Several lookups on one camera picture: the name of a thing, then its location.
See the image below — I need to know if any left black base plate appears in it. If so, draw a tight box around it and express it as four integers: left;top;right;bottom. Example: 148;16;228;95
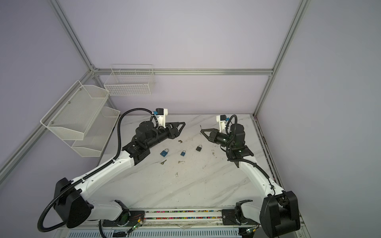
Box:
102;210;145;227

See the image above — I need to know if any lower white mesh shelf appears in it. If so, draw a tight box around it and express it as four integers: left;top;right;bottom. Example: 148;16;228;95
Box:
71;107;120;157

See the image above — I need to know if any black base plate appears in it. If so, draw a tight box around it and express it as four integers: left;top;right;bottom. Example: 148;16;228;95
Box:
221;209;259;226
102;210;145;227

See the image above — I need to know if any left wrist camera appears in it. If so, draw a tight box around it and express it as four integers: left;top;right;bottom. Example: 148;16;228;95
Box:
154;108;168;128

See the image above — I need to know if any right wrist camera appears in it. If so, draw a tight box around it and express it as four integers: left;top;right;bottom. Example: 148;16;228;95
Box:
216;115;230;133

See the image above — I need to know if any aluminium mounting rail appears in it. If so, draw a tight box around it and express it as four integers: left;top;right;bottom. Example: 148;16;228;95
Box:
58;206;306;231

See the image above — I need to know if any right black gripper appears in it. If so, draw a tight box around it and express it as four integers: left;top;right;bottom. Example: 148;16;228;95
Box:
200;129;234;149

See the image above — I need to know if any white mesh shelf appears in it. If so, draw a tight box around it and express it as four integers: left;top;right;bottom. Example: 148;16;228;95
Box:
40;81;110;140
71;107;120;157

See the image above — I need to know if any left black corrugated cable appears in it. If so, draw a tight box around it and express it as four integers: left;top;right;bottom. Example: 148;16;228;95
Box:
114;107;154;160

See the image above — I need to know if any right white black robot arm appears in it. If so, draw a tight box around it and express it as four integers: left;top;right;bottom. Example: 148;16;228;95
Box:
200;124;301;238

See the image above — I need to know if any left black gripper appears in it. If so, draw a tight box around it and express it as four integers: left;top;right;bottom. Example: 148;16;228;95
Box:
147;121;186;149

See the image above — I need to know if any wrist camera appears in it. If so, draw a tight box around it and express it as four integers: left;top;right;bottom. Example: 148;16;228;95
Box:
216;115;230;133
154;108;168;128

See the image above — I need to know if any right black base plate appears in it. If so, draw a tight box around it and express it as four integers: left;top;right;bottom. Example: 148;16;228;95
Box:
221;209;259;226

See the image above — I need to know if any white wire basket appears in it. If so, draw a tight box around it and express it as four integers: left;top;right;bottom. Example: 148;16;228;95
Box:
104;64;156;96

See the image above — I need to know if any large blue padlock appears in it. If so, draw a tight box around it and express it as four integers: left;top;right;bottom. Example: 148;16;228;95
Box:
160;148;169;157

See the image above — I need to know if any aluminium frame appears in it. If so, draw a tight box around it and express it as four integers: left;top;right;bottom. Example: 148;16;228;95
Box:
1;1;310;187

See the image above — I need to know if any upper white mesh shelf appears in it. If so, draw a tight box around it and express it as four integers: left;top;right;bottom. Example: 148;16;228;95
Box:
40;81;110;140

